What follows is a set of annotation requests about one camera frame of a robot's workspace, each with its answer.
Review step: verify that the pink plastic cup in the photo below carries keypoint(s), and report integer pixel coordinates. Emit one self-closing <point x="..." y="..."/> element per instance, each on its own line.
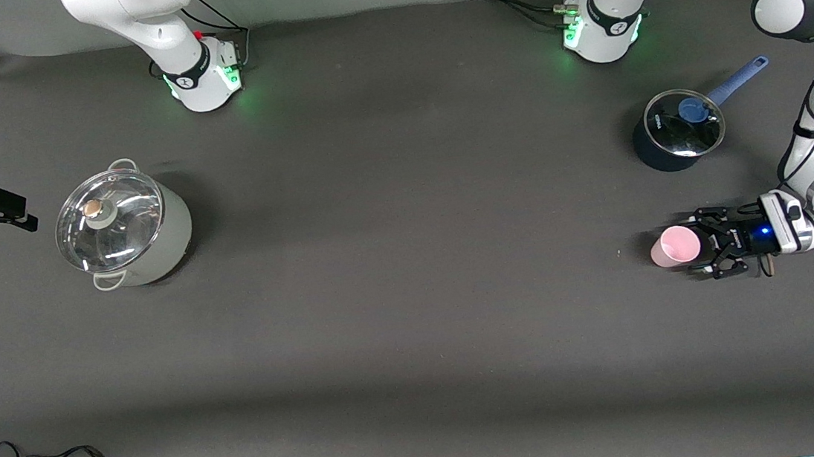
<point x="674" y="247"/>

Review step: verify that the dark blue saucepan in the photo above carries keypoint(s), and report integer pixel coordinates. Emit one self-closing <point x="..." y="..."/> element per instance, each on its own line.
<point x="650" y="153"/>

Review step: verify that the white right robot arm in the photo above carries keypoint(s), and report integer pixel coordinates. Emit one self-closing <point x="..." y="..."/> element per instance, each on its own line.
<point x="198" y="77"/>

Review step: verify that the glass lid with blue knob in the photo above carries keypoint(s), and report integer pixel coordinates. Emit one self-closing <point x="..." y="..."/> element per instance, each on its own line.
<point x="674" y="132"/>

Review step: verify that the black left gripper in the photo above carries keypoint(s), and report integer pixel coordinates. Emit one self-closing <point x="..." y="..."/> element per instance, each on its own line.
<point x="747" y="238"/>

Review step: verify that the glass lid with metal knob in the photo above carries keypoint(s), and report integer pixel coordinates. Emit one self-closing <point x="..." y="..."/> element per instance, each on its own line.
<point x="123" y="226"/>

